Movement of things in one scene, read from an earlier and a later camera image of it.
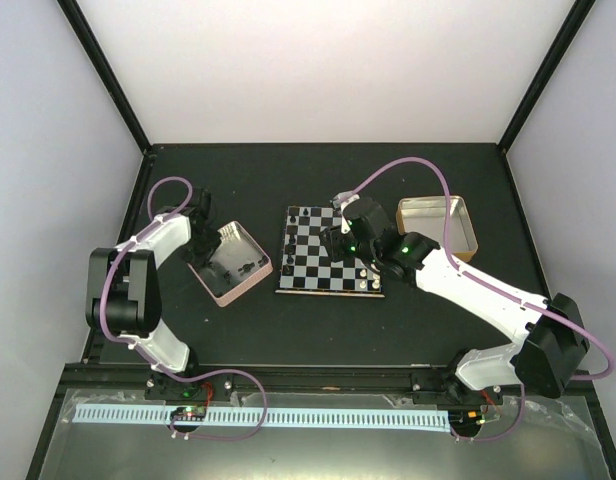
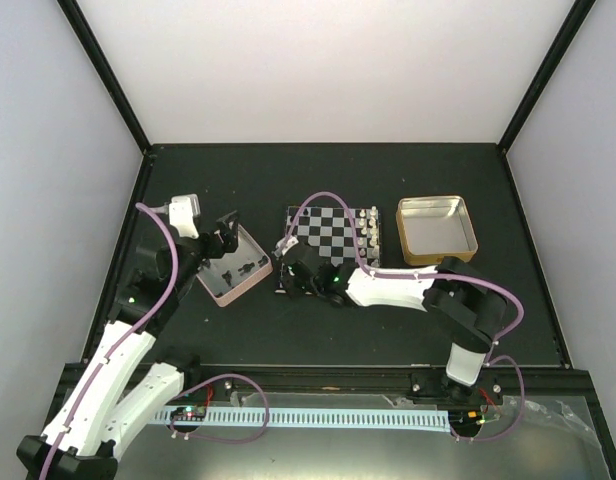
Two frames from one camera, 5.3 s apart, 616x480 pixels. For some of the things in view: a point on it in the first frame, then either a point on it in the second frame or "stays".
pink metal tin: x=233 y=266 stays
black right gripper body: x=364 y=251 -> x=294 y=290
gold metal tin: x=427 y=215 stays
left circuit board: x=188 y=413 stays
